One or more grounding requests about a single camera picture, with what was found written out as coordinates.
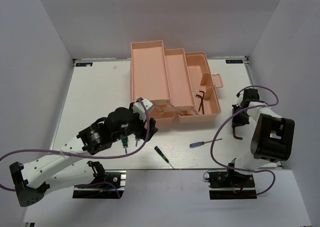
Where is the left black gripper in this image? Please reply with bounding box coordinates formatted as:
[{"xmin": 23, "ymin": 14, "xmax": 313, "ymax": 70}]
[{"xmin": 112, "ymin": 101, "xmax": 159, "ymax": 142}]

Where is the thick dark hex key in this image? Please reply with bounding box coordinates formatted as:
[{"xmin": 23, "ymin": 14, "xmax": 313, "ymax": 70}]
[{"xmin": 232, "ymin": 127, "xmax": 243, "ymax": 140}]

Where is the green orange stubby screwdriver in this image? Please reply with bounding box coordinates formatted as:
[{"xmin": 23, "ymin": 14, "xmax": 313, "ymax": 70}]
[{"xmin": 135, "ymin": 136, "xmax": 140, "ymax": 148}]

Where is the black green precision screwdriver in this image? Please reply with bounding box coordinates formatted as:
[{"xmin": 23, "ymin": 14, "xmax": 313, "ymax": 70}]
[{"xmin": 154, "ymin": 146, "xmax": 175, "ymax": 169}]

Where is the blue handled screwdriver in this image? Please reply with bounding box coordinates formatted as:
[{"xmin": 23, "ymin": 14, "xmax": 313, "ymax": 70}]
[{"xmin": 189, "ymin": 140, "xmax": 213, "ymax": 149}]

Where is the small dark hex key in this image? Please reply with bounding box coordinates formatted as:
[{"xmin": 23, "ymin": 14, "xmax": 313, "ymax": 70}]
[{"xmin": 195, "ymin": 94, "xmax": 202, "ymax": 112}]

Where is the pink plastic toolbox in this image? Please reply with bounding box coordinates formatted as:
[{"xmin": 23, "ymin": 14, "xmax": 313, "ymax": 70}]
[{"xmin": 130, "ymin": 40, "xmax": 224, "ymax": 125}]

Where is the long thin hex key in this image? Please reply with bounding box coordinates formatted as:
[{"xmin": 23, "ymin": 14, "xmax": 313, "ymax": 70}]
[{"xmin": 199, "ymin": 90, "xmax": 205, "ymax": 115}]

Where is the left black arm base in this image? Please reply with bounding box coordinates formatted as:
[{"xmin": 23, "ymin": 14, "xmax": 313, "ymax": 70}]
[{"xmin": 72, "ymin": 161, "xmax": 127, "ymax": 200}]

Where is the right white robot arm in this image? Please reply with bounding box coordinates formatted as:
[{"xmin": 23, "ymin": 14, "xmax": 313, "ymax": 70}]
[{"xmin": 225, "ymin": 85, "xmax": 295, "ymax": 187}]

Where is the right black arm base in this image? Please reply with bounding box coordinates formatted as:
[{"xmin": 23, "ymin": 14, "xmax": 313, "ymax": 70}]
[{"xmin": 203, "ymin": 156, "xmax": 259, "ymax": 200}]

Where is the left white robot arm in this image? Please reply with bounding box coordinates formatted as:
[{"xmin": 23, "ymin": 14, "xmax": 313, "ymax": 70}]
[{"xmin": 9, "ymin": 99, "xmax": 158, "ymax": 207}]

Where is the right blue table label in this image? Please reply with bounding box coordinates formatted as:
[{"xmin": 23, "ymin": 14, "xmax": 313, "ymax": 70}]
[{"xmin": 225, "ymin": 59, "xmax": 244, "ymax": 64}]

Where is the blue table label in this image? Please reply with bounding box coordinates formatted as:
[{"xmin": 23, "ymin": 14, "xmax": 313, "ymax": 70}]
[
  {"xmin": 75, "ymin": 62, "xmax": 93, "ymax": 67},
  {"xmin": 225, "ymin": 59, "xmax": 244, "ymax": 64}
]

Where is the left blue table label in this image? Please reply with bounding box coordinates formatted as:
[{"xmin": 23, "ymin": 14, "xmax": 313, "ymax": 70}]
[{"xmin": 75, "ymin": 62, "xmax": 93, "ymax": 67}]

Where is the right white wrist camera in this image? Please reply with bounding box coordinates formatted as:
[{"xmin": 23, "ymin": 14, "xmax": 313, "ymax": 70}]
[{"xmin": 236, "ymin": 92, "xmax": 247, "ymax": 109}]

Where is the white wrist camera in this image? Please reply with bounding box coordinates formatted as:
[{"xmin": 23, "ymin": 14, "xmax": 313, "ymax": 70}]
[
  {"xmin": 132, "ymin": 98, "xmax": 155, "ymax": 116},
  {"xmin": 236, "ymin": 92, "xmax": 247, "ymax": 109}
]

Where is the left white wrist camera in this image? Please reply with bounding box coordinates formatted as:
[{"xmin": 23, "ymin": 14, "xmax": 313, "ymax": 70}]
[{"xmin": 132, "ymin": 98, "xmax": 155, "ymax": 116}]

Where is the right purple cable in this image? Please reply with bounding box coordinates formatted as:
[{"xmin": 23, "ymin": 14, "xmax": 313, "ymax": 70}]
[{"xmin": 209, "ymin": 85, "xmax": 280, "ymax": 196}]

